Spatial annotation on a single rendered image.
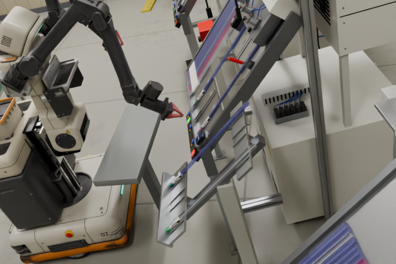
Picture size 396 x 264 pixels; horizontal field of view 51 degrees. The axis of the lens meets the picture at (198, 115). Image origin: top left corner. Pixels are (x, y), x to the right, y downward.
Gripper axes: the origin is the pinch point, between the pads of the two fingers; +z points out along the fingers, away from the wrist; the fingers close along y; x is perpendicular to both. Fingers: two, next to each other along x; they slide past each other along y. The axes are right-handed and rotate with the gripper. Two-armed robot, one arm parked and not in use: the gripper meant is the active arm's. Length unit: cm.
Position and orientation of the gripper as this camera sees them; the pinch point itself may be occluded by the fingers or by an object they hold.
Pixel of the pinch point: (181, 115)
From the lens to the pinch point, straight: 191.1
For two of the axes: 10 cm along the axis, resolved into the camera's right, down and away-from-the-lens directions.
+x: -5.0, 7.3, 4.7
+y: -1.3, -6.0, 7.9
